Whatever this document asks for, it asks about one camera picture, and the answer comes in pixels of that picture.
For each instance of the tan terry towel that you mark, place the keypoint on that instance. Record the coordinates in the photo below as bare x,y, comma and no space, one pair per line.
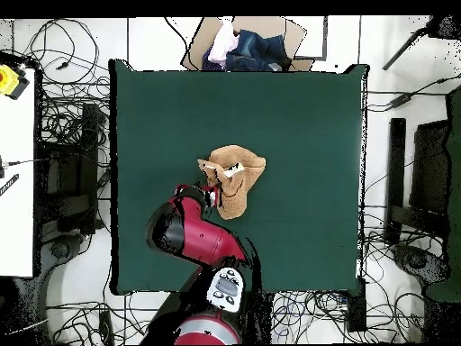
237,194

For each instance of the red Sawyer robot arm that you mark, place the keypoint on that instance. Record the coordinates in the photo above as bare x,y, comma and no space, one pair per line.
201,234

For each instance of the dark green tablecloth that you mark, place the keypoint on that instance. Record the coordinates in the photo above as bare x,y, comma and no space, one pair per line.
288,144

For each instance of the purple dotted garment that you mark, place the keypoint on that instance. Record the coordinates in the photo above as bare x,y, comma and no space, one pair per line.
209,63

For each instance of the black equipment stand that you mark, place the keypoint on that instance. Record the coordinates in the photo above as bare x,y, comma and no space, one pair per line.
90,144

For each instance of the white pink garment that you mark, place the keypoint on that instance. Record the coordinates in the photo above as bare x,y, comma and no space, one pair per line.
221,43

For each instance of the blue jeans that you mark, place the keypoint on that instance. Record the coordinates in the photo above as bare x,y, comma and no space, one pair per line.
259,50

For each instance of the grey round base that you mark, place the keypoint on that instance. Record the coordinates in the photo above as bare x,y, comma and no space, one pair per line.
61,248

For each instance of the black power brick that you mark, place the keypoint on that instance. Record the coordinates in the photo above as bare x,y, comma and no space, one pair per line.
106,326

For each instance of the cardboard box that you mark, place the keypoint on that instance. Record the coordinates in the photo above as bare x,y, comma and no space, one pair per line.
288,32

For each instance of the black power strip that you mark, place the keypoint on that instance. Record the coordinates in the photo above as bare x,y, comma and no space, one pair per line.
356,310

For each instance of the white desk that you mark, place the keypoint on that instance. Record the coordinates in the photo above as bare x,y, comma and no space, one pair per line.
16,216

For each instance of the black slotted strip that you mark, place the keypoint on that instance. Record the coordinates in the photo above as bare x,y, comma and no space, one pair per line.
9,184

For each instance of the dark round base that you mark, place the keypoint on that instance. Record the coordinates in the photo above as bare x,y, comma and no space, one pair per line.
414,261

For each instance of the yellow emergency stop button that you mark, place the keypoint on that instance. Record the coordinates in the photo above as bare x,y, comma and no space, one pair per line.
9,81

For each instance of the black tripod leg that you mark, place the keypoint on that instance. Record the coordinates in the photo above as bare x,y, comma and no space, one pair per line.
403,50

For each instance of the white board grey frame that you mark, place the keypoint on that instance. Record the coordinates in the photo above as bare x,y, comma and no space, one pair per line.
313,36

